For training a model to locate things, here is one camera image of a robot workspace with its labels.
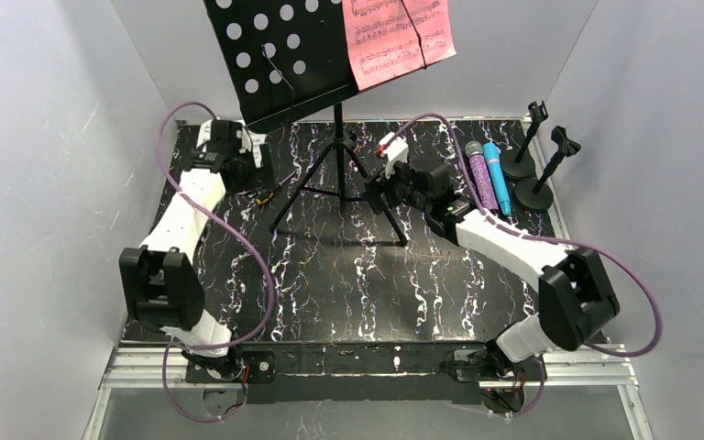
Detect purple glitter microphone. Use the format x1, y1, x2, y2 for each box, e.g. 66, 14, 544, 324
464, 141, 499, 213

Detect blue toy microphone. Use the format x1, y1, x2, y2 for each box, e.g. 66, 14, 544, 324
482, 142, 512, 216

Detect black round-base mic stand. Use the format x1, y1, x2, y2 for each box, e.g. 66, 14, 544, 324
500, 101, 549, 181
513, 126, 581, 213

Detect pink sheet music page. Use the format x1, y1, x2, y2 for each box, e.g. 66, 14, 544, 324
341, 0, 457, 91

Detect black tripod music stand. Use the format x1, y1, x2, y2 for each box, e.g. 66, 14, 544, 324
203, 0, 409, 249

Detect white sheet music page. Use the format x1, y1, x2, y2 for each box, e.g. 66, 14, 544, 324
196, 118, 266, 169

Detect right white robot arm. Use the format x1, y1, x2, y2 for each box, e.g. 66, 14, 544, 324
364, 162, 620, 369

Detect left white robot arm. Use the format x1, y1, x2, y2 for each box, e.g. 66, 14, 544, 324
119, 119, 273, 375

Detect yellow black screwdriver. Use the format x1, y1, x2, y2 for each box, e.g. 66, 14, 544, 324
255, 170, 297, 206

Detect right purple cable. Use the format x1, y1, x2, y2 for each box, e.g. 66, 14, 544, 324
379, 112, 664, 420

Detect purple cable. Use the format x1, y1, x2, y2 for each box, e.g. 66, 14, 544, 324
379, 112, 664, 420
155, 101, 277, 424

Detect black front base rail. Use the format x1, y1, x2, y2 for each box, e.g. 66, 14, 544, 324
188, 341, 540, 411

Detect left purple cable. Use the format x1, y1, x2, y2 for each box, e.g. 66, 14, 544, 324
155, 101, 277, 424

